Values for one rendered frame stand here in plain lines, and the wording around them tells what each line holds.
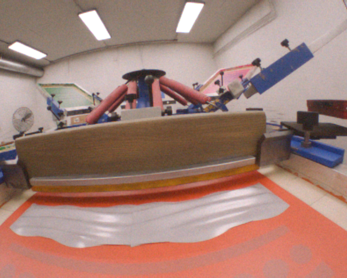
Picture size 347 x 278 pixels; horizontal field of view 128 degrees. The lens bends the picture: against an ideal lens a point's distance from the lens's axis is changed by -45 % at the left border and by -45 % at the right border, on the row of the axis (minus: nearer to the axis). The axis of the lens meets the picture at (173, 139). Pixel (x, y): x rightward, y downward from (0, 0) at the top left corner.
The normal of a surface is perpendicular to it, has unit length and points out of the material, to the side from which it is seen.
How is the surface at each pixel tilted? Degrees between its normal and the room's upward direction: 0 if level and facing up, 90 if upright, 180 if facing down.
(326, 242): 0
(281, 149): 90
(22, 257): 0
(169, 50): 90
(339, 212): 0
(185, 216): 32
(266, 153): 90
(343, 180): 90
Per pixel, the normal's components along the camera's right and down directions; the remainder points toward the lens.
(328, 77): -0.99, 0.11
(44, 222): 0.06, -0.75
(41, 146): 0.14, 0.19
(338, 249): -0.08, -0.97
